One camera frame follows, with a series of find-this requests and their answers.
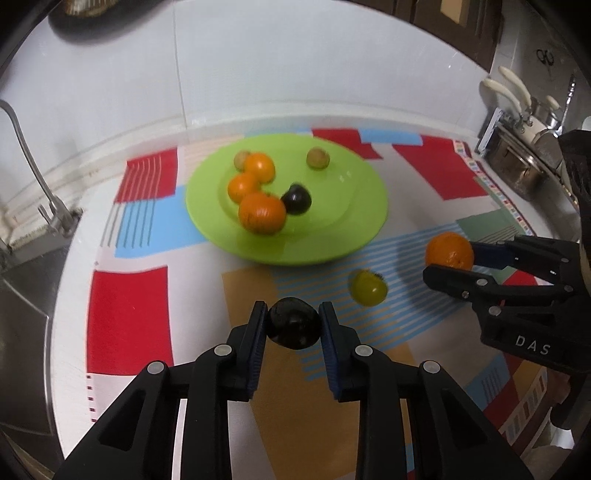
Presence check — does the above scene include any slim gooseneck faucet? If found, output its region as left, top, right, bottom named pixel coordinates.
left=0, top=99, right=84, bottom=238

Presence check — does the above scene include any green plate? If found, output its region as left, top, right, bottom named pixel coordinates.
left=185, top=133, right=388, bottom=265

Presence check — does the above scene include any orange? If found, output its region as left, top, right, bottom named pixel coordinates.
left=238, top=192, right=288, bottom=236
left=228, top=172, right=262, bottom=204
left=243, top=152, right=276, bottom=183
left=425, top=233, right=475, bottom=273

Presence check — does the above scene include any steel sink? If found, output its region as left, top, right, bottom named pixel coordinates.
left=0, top=240, right=70, bottom=435

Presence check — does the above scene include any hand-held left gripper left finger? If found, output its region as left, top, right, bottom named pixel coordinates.
left=54, top=301, right=269, bottom=480

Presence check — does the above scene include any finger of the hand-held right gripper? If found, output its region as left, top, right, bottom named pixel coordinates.
left=422, top=264, right=513, bottom=320
left=471, top=235, right=579, bottom=283

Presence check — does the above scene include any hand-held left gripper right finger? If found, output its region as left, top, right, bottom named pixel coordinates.
left=318, top=301, right=532, bottom=480

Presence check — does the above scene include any brown framed glass door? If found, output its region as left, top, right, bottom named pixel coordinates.
left=406, top=0, right=504, bottom=75

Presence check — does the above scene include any metal skimmer ladle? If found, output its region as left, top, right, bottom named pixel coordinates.
left=536, top=76, right=578, bottom=162

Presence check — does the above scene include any steel saucepan with lid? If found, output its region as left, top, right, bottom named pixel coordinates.
left=529, top=95, right=563, bottom=131

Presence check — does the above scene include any colourful patchwork tablecloth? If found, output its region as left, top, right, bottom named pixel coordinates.
left=85, top=127, right=550, bottom=480

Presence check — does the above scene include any white-handled pan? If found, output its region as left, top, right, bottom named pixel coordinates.
left=482, top=78, right=521, bottom=117
left=499, top=66, right=533, bottom=105

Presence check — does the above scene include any green plum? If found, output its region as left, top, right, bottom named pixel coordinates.
left=349, top=270, right=389, bottom=306

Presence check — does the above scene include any dark purple plum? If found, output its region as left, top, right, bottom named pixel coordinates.
left=268, top=298, right=321, bottom=350
left=281, top=183, right=313, bottom=215

